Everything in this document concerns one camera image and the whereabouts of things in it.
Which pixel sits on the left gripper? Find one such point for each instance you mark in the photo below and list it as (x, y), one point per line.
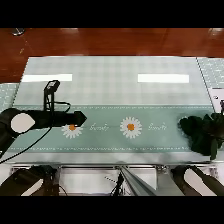
(76, 118)

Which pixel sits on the dark green T-shirt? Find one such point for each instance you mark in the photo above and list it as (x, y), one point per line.
(200, 133)

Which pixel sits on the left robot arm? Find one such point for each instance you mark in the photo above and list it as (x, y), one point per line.
(40, 120)

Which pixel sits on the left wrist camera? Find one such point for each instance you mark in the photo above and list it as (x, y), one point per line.
(52, 85)

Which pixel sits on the silver frame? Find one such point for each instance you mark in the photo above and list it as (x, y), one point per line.
(140, 186)

